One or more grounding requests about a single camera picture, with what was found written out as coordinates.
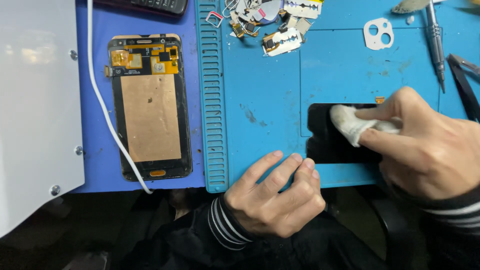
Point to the person's right hand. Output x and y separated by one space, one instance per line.
431 150

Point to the person's left hand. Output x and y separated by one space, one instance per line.
270 202

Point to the black phone screen glass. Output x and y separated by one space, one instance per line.
322 144

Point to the white cleaning cloth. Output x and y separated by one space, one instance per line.
347 122

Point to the small orange flex connector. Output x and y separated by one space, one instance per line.
380 99

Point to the black tweezers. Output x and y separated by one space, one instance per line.
463 84

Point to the light blue silicone repair mat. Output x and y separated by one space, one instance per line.
270 93

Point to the silver precision screwdriver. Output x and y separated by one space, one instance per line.
435 41

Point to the grey brush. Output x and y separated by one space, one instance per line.
410 5

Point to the phone display with copper back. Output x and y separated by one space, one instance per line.
150 116

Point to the razor blade with glued part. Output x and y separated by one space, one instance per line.
287 42

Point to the dark blue desk mat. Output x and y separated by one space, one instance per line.
97 157

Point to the pile of small phone parts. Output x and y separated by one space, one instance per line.
255 15

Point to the razor blade with clean edge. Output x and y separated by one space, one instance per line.
303 8

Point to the silver sim card tray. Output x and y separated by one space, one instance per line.
214 18

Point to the black keypad phone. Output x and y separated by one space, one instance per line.
157 5

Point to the white metal panel with screws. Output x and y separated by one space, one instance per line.
37 105

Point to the white camera lens cutout piece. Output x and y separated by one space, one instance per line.
376 39

